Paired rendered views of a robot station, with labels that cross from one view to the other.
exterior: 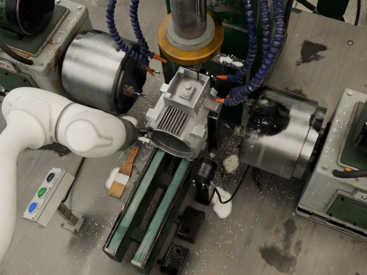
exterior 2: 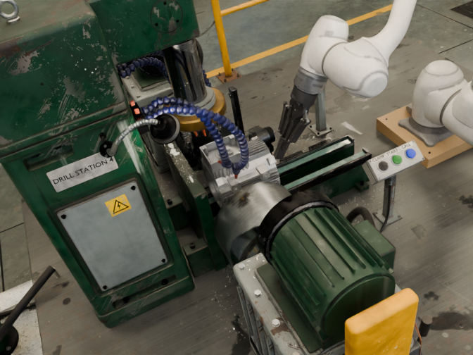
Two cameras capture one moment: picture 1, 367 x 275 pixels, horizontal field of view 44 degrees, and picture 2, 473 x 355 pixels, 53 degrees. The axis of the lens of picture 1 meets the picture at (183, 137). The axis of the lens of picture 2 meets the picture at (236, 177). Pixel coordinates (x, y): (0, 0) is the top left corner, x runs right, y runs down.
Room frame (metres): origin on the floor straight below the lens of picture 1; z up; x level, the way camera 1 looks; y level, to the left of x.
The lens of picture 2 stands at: (1.60, 0.76, 2.04)
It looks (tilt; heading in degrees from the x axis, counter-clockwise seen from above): 41 degrees down; 222
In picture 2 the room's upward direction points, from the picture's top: 12 degrees counter-clockwise
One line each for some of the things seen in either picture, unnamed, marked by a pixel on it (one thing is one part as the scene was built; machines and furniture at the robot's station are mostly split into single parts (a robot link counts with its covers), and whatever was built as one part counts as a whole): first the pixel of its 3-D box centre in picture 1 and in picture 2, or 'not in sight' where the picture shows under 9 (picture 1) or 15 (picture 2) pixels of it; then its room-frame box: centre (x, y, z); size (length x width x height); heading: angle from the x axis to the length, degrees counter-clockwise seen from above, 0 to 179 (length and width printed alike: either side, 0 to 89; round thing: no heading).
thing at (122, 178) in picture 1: (125, 171); not in sight; (0.66, 0.22, 0.80); 0.21 x 0.05 x 0.01; 152
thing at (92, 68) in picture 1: (94, 67); (276, 248); (0.95, 0.27, 1.04); 0.37 x 0.25 x 0.25; 59
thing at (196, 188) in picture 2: (208, 75); (184, 209); (0.90, -0.12, 0.97); 0.30 x 0.11 x 0.34; 59
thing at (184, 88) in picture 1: (187, 93); (224, 157); (0.76, -0.03, 1.11); 0.12 x 0.11 x 0.07; 148
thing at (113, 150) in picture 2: not in sight; (138, 134); (1.09, 0.05, 1.46); 0.18 x 0.11 x 0.13; 149
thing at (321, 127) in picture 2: not in sight; (318, 86); (0.15, -0.01, 1.01); 0.08 x 0.08 x 0.42; 59
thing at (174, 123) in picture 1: (183, 118); (240, 175); (0.72, -0.01, 1.02); 0.20 x 0.19 x 0.19; 148
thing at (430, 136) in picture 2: not in sight; (428, 118); (0.03, 0.38, 0.88); 0.22 x 0.18 x 0.06; 61
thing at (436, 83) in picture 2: not in sight; (438, 91); (0.05, 0.41, 1.02); 0.18 x 0.16 x 0.22; 60
